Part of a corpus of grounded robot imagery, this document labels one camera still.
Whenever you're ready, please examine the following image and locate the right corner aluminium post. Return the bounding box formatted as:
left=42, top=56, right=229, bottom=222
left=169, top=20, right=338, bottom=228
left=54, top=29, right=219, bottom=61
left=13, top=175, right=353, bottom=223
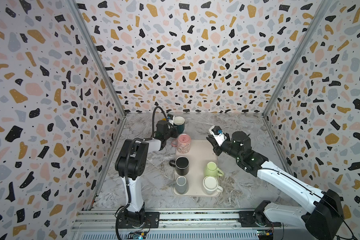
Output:
left=262, top=0, right=332, bottom=119

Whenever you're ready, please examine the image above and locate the left corner aluminium post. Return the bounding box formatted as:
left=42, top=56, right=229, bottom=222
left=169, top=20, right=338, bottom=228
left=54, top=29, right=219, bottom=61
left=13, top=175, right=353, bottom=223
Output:
left=67, top=1, right=126, bottom=118

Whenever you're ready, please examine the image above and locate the black mug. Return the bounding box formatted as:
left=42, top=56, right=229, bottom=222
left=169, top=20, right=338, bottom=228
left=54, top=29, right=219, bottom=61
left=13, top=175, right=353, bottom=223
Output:
left=169, top=157, right=189, bottom=176

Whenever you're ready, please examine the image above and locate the left black corrugated cable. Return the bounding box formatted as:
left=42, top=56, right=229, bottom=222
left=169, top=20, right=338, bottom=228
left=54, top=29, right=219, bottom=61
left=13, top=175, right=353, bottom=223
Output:
left=115, top=105, right=169, bottom=240

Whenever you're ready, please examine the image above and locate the dark teal mug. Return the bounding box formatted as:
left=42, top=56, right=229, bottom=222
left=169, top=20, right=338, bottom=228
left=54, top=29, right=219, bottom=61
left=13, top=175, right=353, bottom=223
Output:
left=174, top=116, right=186, bottom=135

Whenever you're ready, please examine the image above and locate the pink ghost pattern mug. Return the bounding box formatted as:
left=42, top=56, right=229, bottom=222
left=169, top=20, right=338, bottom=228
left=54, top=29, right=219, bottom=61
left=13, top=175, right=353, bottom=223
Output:
left=171, top=134, right=191, bottom=154

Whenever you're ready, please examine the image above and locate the grey mug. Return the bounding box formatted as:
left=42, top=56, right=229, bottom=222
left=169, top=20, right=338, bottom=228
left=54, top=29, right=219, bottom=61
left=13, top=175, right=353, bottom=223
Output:
left=174, top=176, right=189, bottom=195

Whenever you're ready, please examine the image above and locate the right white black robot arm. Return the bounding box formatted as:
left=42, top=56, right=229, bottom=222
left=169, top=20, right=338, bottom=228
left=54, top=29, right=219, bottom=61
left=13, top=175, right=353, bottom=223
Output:
left=207, top=126, right=344, bottom=240

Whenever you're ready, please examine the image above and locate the beige plastic tray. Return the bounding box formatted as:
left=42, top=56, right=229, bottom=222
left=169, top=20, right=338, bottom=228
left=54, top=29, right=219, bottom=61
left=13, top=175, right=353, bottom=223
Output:
left=173, top=140, right=220, bottom=198

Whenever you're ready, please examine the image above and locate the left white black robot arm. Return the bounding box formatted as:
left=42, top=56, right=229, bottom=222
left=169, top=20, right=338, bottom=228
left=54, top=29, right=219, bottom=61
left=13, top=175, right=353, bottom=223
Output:
left=115, top=120, right=178, bottom=228

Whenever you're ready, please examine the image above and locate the left green circuit board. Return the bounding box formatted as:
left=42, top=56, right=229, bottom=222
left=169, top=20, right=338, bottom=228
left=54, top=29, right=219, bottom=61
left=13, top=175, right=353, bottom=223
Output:
left=126, top=231, right=148, bottom=240

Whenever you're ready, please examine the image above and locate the right circuit board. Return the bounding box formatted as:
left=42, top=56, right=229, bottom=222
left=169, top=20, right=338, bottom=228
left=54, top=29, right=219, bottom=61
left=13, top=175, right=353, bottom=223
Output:
left=257, top=230, right=274, bottom=240

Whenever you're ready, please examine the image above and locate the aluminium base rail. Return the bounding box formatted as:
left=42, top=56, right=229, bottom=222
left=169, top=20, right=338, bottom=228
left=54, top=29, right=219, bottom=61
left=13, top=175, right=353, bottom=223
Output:
left=70, top=208, right=331, bottom=240

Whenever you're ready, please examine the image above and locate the corner aluminium post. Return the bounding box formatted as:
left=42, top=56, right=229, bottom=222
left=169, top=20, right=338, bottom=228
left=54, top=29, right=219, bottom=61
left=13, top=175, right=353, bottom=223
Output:
left=67, top=1, right=126, bottom=118
left=262, top=0, right=332, bottom=119

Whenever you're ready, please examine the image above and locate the light green mug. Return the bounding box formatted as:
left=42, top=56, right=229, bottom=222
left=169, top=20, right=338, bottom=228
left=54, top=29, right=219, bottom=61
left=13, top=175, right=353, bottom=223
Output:
left=204, top=162, right=224, bottom=178

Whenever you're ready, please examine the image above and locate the white mug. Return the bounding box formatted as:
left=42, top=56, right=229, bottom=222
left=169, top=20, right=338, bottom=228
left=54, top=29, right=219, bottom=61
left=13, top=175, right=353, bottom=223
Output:
left=203, top=176, right=224, bottom=195

